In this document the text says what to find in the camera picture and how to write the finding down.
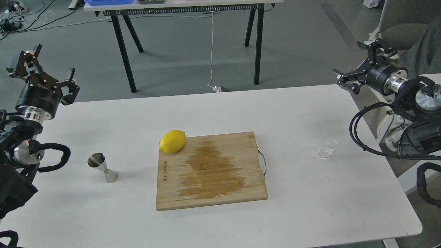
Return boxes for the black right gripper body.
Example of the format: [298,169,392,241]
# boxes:
[365,61,408,96]

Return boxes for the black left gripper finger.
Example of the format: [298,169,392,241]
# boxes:
[7,44,43,81]
[60,68,80,105]

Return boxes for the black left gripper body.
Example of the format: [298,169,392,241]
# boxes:
[16,73,62,120]

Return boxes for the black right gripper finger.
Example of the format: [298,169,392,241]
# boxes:
[357,38,398,65]
[333,69,368,95]

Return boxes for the small clear glass cup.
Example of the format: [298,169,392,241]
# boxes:
[317,136,338,158]

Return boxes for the steel jigger measuring cup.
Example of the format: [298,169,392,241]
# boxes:
[87,153,119,183]

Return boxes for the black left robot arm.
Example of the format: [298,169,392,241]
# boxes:
[0,44,80,218]

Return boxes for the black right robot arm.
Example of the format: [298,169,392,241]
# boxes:
[334,38,441,207]

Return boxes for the grey office chair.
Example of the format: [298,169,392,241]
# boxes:
[365,0,441,51]

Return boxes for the person in grey clothes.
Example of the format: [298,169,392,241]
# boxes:
[400,16,441,78]

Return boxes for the blue plastic tray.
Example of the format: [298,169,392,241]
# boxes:
[84,0,133,6]

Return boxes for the yellow lemon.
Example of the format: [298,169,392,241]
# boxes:
[159,130,186,153]

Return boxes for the background table black legs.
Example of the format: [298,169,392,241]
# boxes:
[84,0,284,93]

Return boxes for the bamboo cutting board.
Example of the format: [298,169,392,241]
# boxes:
[156,131,269,211]

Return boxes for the cable bundle on floor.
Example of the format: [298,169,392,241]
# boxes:
[0,0,80,37]

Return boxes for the white hanging cable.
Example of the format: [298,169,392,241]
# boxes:
[207,12,221,92]

